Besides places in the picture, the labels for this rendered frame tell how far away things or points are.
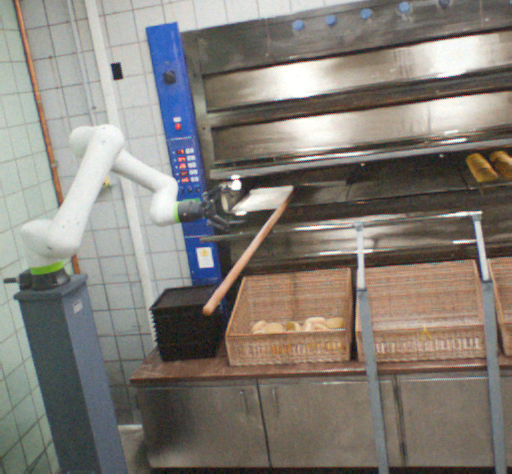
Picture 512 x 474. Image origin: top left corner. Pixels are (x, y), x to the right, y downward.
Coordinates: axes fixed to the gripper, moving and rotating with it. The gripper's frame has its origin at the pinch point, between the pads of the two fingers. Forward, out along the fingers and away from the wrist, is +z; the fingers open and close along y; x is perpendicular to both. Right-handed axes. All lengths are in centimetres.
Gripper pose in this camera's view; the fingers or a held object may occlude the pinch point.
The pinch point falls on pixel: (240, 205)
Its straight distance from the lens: 263.7
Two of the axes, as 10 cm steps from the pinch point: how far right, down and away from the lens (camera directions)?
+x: -2.1, 2.5, -9.4
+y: 1.5, 9.6, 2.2
